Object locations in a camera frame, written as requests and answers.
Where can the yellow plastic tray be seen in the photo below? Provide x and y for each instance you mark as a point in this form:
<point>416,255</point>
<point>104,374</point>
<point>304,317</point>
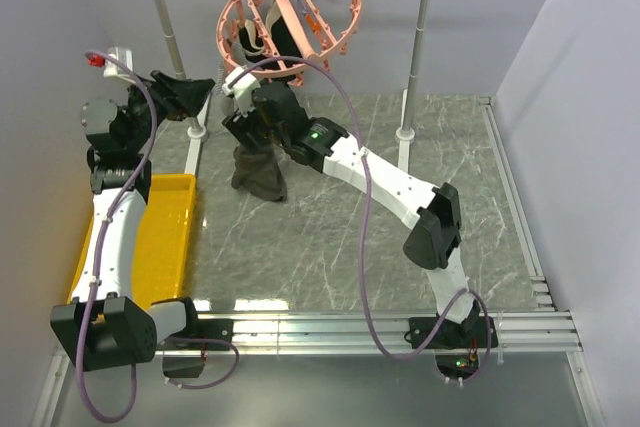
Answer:
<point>145,249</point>

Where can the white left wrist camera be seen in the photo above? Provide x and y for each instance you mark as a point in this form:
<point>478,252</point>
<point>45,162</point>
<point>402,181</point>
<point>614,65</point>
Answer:
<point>124,63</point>

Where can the dark grey boxer briefs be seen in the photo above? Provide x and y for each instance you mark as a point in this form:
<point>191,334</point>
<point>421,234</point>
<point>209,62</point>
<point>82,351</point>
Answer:
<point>257,171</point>

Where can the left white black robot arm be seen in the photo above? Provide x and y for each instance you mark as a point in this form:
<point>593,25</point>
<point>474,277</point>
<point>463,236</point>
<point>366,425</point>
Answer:
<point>117,158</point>

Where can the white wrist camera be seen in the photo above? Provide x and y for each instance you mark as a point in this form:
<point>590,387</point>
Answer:
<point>240,85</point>
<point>124,63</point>

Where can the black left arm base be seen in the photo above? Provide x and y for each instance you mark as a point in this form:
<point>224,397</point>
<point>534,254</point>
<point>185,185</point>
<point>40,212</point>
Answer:
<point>202,359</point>

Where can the aluminium right side rail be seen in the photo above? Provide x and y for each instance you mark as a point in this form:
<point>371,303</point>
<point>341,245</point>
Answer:
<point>539,283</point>

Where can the black hanging underwear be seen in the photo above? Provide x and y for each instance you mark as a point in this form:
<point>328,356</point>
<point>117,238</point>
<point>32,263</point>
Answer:
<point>252,45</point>

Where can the aluminium table edge rail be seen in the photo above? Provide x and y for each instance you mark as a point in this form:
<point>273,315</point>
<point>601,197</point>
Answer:
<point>320,332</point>

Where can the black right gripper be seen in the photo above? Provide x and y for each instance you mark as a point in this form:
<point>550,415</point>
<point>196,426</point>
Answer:
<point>241,126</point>

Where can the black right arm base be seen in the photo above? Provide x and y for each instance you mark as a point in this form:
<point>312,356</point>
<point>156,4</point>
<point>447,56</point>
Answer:
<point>460,347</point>

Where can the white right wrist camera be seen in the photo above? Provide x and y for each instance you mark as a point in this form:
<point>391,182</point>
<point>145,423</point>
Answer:
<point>240,85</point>

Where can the pink round clip hanger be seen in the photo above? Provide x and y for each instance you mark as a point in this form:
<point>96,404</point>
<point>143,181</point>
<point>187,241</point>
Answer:
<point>337,13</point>

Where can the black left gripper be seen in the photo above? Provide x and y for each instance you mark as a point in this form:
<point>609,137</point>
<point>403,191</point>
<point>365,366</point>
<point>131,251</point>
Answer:
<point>180,99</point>

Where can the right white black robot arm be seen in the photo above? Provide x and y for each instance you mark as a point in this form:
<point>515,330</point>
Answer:
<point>431,213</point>

